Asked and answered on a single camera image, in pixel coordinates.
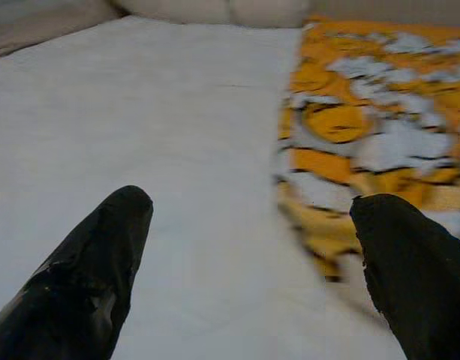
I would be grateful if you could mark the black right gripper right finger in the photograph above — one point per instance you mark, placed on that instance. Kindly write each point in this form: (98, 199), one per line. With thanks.
(421, 270)

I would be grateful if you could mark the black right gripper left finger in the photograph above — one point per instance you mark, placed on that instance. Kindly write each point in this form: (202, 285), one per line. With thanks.
(83, 281)

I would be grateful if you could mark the white quilted mattress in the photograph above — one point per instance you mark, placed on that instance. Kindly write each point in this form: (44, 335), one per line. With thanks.
(139, 131)

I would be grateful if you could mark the orange duck-print blanket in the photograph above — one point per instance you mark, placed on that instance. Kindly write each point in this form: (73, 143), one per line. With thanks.
(364, 112)

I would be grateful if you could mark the cream braided long pillow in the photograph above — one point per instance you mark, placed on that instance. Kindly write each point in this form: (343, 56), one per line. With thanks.
(214, 11)

